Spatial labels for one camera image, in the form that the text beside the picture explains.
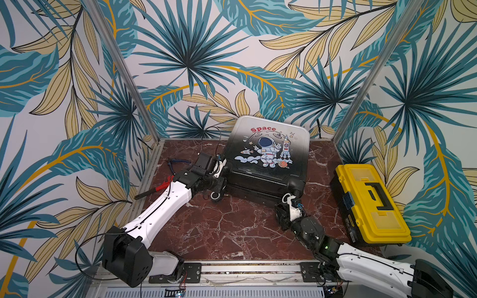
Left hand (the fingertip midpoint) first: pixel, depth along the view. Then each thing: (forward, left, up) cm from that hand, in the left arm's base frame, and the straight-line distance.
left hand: (221, 184), depth 80 cm
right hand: (-7, -25, -5) cm, 27 cm away
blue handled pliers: (+24, +28, -15) cm, 40 cm away
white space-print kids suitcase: (+11, -20, +6) cm, 24 cm away
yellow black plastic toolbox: (-12, -59, +1) cm, 61 cm away
